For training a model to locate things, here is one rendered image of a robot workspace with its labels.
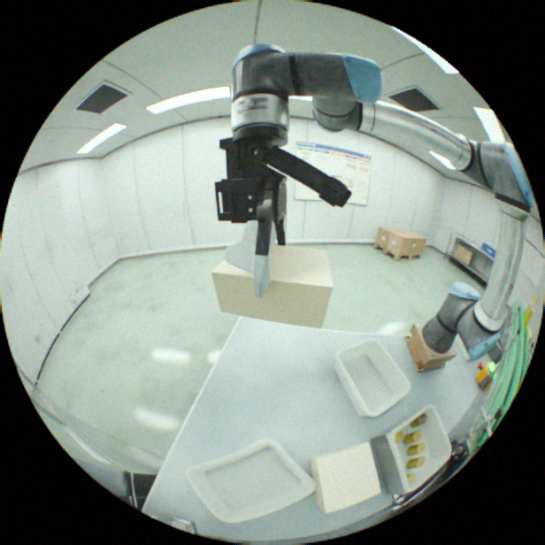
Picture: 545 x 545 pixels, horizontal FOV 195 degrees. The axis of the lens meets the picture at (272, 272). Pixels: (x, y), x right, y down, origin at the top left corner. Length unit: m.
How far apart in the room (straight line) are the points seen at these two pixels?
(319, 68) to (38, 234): 3.33
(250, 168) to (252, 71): 0.13
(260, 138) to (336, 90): 0.12
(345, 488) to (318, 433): 0.18
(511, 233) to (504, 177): 0.11
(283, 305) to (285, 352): 0.36
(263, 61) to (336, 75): 0.09
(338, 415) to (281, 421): 0.15
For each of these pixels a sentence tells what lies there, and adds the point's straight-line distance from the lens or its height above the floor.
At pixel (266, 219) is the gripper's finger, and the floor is 1.20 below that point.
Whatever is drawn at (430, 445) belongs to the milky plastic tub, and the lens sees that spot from 0.64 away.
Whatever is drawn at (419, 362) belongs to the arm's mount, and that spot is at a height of 0.77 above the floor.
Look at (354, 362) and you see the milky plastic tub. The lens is 0.59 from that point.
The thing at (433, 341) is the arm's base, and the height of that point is 0.86.
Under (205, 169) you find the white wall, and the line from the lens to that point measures 3.36.
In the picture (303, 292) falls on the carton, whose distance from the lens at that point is 0.20.
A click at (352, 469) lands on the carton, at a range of 0.44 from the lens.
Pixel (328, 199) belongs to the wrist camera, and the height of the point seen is 1.22.
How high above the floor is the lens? 1.23
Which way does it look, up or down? 30 degrees down
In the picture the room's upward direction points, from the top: straight up
